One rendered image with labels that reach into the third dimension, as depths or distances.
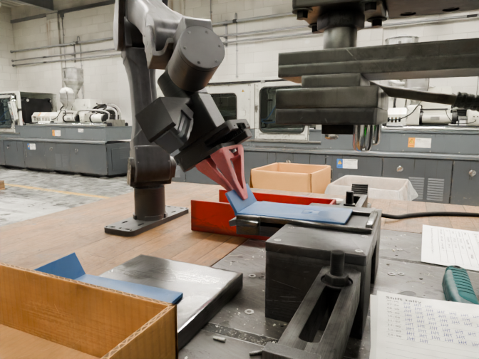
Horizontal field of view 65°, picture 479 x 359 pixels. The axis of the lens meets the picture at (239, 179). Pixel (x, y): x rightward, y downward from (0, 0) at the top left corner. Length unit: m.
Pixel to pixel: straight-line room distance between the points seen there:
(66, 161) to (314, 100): 7.82
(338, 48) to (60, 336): 0.40
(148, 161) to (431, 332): 0.55
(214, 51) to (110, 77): 9.55
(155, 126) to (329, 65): 0.21
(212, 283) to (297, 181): 2.32
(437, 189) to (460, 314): 4.60
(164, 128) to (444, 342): 0.33
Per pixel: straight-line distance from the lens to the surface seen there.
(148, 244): 0.66
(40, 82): 12.10
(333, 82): 0.41
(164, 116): 0.44
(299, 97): 0.39
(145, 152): 0.73
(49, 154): 8.53
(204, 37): 0.48
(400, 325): 0.34
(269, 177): 2.82
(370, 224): 0.45
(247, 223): 0.47
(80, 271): 0.50
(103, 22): 10.31
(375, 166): 4.97
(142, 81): 0.77
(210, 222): 0.70
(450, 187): 4.99
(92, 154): 7.54
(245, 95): 5.53
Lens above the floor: 1.11
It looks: 9 degrees down
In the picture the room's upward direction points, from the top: straight up
